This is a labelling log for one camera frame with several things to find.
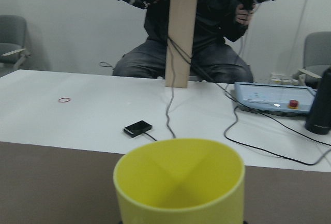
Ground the grey chair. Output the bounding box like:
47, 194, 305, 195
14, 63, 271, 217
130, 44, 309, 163
1, 14, 31, 70
298, 31, 330, 88

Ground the seated operator in black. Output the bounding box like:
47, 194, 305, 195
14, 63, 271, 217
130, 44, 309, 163
113, 0, 272, 84

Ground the blue teach pendant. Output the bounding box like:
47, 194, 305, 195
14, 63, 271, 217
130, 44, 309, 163
234, 82, 316, 116

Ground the yellow plastic cup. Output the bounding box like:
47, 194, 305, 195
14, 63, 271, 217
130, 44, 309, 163
113, 138, 245, 223

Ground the grey chair left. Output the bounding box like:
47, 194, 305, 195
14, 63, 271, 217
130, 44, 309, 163
1, 14, 31, 70

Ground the cardboard covered post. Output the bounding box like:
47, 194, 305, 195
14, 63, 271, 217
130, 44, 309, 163
165, 0, 197, 88

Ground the black cable on table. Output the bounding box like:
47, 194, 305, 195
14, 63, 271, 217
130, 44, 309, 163
223, 81, 331, 166

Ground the grey chair right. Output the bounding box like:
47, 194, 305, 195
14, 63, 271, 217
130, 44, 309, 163
298, 31, 330, 88

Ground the black water bottle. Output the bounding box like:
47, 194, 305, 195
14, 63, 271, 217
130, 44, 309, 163
305, 68, 330, 135

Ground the small black device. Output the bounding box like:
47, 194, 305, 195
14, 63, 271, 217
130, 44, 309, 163
123, 120, 152, 138

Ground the red rubber band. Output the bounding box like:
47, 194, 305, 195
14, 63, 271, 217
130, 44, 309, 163
58, 97, 71, 103

